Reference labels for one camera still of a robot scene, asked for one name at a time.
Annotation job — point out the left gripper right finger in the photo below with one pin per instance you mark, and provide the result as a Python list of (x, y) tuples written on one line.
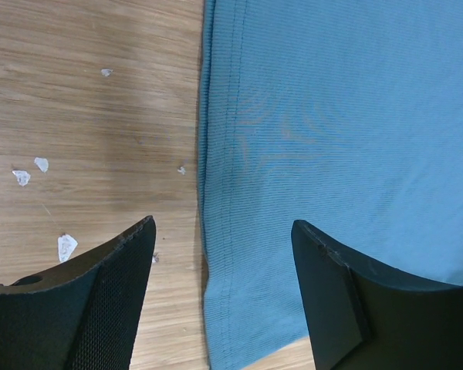
[(364, 314)]

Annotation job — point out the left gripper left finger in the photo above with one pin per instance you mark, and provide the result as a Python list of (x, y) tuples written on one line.
[(80, 314)]

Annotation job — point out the blue tank top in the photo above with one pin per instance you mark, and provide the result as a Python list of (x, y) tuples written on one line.
[(346, 114)]

